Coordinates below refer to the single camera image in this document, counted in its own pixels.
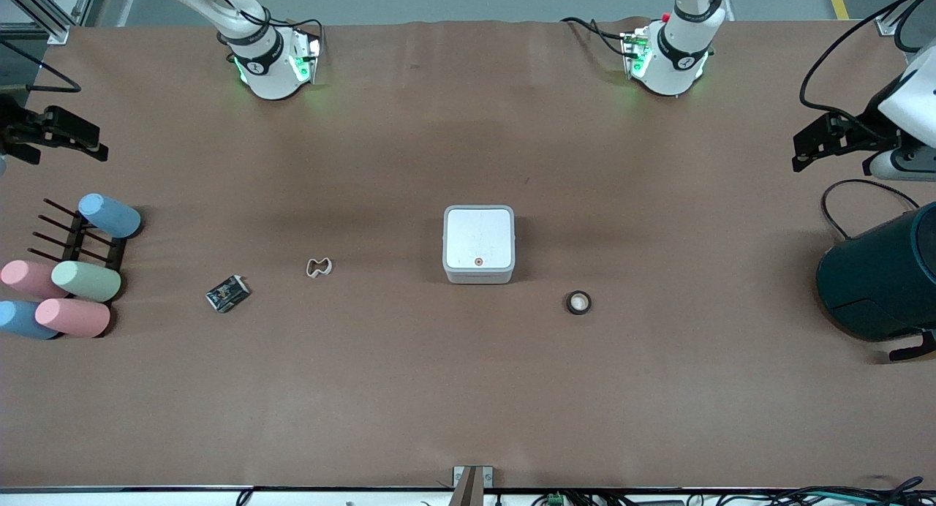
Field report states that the black looped cable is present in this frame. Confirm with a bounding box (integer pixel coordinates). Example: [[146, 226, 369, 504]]
[[820, 178, 921, 241]]

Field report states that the black wrapper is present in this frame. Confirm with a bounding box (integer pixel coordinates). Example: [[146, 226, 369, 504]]
[[205, 274, 252, 314]]

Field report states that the blue cup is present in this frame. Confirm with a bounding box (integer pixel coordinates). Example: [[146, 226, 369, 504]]
[[78, 193, 142, 239], [0, 301, 59, 340]]

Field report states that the aluminium frame profile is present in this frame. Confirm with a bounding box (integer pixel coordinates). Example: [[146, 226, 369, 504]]
[[0, 0, 99, 46], [875, 0, 936, 37]]

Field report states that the black cable bundle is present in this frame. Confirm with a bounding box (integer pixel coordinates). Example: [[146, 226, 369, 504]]
[[760, 477, 926, 506]]

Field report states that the white square lidded bin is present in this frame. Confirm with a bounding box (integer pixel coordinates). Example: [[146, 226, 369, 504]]
[[442, 205, 516, 285]]

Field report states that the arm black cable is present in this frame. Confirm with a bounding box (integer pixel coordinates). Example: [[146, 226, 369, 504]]
[[0, 38, 83, 94], [799, 0, 936, 127]]

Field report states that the brown table cover mat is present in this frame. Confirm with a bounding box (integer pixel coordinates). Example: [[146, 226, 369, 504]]
[[0, 18, 936, 491]]

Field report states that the dark teal round can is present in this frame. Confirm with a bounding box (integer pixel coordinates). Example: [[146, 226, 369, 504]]
[[815, 201, 936, 362]]

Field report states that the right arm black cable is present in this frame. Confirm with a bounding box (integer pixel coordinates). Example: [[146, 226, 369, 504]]
[[0, 38, 83, 94]]

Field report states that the pink cup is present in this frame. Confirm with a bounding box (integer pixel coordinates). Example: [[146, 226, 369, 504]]
[[35, 298, 111, 339], [0, 260, 70, 300]]

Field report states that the dark peg cup rack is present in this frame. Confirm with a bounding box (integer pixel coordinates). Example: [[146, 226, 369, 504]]
[[29, 197, 127, 273]]

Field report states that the black base cable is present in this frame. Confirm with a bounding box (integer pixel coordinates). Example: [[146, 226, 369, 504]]
[[562, 16, 635, 59]]

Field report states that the green cup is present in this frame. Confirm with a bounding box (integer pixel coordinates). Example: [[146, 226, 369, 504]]
[[51, 261, 122, 303]]

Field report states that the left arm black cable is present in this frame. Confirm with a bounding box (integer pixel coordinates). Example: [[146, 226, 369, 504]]
[[799, 0, 936, 127]]

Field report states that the metal bracket with post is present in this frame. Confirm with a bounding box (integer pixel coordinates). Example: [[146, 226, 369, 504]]
[[452, 465, 494, 506]]

